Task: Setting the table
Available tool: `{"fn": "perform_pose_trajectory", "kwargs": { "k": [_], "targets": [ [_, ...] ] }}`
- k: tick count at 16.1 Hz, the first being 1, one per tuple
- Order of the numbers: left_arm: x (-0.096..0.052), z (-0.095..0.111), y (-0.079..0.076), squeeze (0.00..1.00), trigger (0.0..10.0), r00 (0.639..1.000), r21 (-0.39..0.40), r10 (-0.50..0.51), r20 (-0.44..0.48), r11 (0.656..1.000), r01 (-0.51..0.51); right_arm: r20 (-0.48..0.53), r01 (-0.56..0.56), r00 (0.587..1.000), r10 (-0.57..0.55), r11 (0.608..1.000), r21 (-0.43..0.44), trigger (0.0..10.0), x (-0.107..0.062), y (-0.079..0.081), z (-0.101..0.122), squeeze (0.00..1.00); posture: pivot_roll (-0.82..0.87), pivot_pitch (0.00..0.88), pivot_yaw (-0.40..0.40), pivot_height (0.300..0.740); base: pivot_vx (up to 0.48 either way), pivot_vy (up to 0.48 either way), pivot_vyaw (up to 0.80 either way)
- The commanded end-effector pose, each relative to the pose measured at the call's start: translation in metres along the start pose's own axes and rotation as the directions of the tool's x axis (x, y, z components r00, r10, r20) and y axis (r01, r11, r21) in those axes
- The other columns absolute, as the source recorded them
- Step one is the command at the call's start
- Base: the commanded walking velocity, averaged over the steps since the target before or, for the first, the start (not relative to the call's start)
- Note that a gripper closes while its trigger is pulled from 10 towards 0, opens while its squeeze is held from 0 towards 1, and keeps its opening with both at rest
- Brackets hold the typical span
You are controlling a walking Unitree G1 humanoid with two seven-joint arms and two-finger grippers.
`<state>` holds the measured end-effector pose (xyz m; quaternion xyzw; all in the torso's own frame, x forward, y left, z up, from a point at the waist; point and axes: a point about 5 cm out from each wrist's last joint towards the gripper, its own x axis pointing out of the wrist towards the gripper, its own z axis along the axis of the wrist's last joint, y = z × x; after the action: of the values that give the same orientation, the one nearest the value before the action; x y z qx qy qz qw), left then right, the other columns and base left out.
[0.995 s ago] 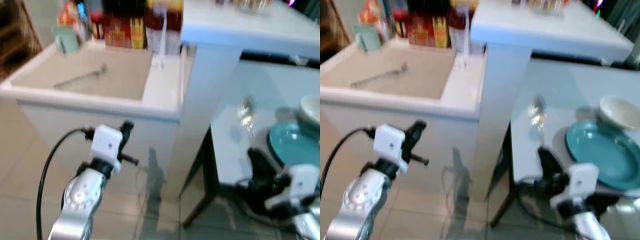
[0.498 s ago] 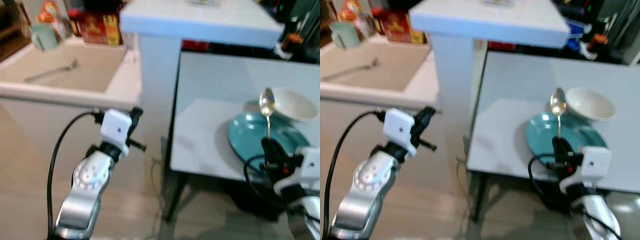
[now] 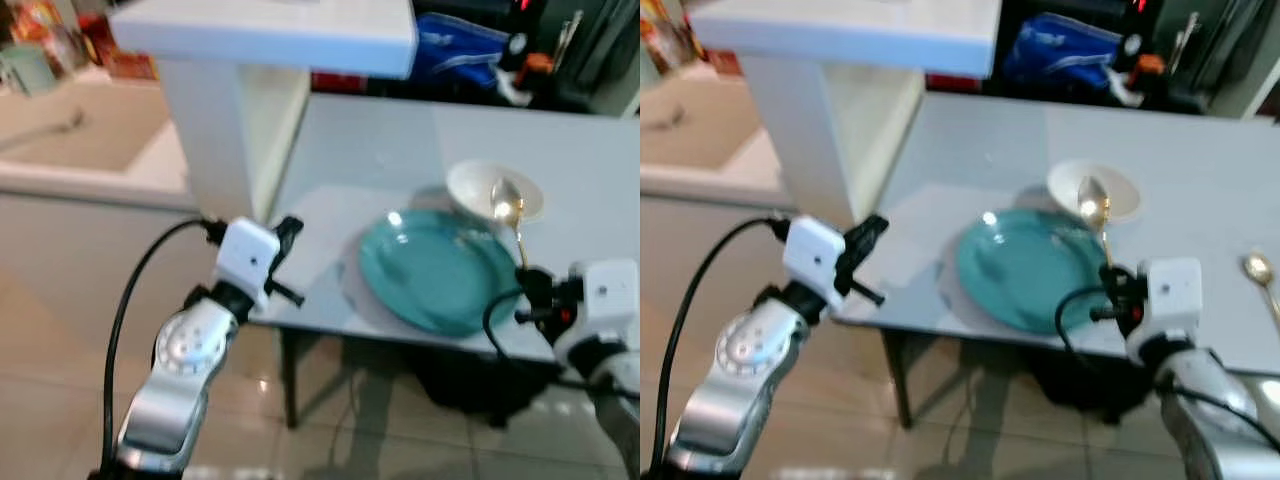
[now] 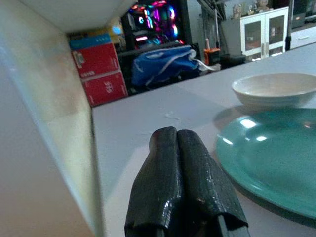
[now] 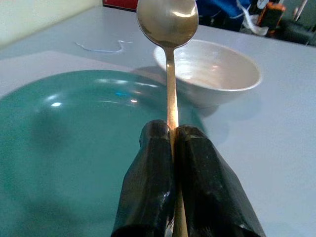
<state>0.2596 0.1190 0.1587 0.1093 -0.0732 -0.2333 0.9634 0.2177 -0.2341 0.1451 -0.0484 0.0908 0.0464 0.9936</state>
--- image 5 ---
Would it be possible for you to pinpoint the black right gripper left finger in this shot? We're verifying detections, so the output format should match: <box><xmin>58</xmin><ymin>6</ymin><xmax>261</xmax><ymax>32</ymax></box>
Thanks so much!
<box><xmin>111</xmin><ymin>119</ymin><xmax>176</xmax><ymax>237</ymax></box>

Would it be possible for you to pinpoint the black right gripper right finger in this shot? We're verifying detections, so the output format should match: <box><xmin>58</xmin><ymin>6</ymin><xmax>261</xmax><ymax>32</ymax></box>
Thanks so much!
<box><xmin>174</xmin><ymin>124</ymin><xmax>267</xmax><ymax>237</ymax></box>

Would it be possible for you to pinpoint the gold metal spoon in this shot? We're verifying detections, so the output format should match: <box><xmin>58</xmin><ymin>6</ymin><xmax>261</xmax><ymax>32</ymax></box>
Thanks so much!
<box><xmin>136</xmin><ymin>0</ymin><xmax>199</xmax><ymax>237</ymax></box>

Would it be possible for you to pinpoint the teal round plate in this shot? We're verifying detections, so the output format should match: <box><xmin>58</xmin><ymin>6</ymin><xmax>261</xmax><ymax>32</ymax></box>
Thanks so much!
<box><xmin>0</xmin><ymin>70</ymin><xmax>206</xmax><ymax>237</ymax></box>

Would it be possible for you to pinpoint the white ceramic bowl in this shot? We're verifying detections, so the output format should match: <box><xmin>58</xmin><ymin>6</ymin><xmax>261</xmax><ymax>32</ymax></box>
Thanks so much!
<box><xmin>153</xmin><ymin>39</ymin><xmax>262</xmax><ymax>109</ymax></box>

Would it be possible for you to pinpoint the white thread piece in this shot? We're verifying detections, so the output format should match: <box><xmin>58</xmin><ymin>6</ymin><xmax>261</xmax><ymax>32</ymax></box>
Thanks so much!
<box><xmin>75</xmin><ymin>39</ymin><xmax>134</xmax><ymax>54</ymax></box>

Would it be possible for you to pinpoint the orange black device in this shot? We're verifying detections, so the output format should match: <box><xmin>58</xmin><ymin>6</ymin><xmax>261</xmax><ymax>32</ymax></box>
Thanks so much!
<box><xmin>256</xmin><ymin>1</ymin><xmax>287</xmax><ymax>38</ymax></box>

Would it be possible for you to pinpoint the red cardboard box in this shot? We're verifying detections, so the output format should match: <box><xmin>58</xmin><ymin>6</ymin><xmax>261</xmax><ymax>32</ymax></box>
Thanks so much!
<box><xmin>102</xmin><ymin>0</ymin><xmax>138</xmax><ymax>10</ymax></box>

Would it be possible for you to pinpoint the blue bag with white straps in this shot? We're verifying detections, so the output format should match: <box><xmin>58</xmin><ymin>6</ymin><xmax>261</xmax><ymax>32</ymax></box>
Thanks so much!
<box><xmin>195</xmin><ymin>0</ymin><xmax>270</xmax><ymax>35</ymax></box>

